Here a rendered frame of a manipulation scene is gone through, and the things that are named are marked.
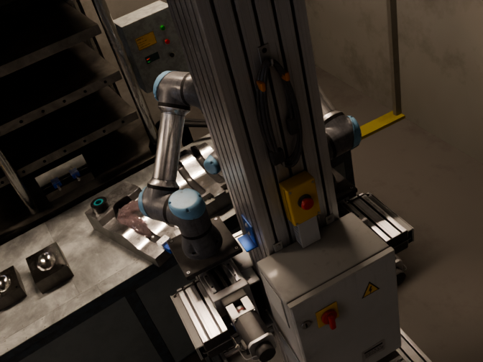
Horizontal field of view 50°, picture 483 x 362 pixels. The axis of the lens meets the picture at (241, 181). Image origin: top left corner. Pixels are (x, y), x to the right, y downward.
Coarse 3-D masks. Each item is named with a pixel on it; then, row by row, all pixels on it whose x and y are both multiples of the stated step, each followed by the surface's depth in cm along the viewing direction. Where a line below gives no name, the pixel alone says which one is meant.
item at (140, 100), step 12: (72, 0) 299; (96, 0) 241; (96, 12) 246; (108, 12) 247; (108, 24) 249; (108, 36) 252; (96, 48) 320; (120, 48) 257; (120, 60) 260; (132, 72) 266; (132, 84) 269; (132, 96) 274; (144, 108) 278; (144, 120) 282; (156, 132) 289; (156, 144) 292
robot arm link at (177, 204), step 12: (180, 192) 178; (192, 192) 178; (168, 204) 176; (180, 204) 174; (192, 204) 173; (204, 204) 178; (168, 216) 178; (180, 216) 173; (192, 216) 174; (204, 216) 177; (180, 228) 179; (192, 228) 177; (204, 228) 179
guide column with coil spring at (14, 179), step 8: (0, 152) 251; (0, 160) 252; (8, 160) 256; (8, 168) 256; (8, 176) 258; (16, 176) 260; (16, 184) 262; (24, 192) 266; (24, 200) 268; (32, 200) 271; (32, 208) 272
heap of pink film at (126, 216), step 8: (136, 200) 245; (120, 208) 242; (128, 208) 241; (136, 208) 240; (120, 216) 238; (128, 216) 235; (136, 216) 232; (128, 224) 229; (136, 224) 229; (144, 224) 229; (144, 232) 227
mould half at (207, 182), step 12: (204, 144) 261; (192, 156) 256; (204, 156) 256; (192, 168) 252; (180, 180) 249; (204, 180) 246; (216, 192) 236; (228, 192) 237; (216, 204) 236; (228, 204) 240
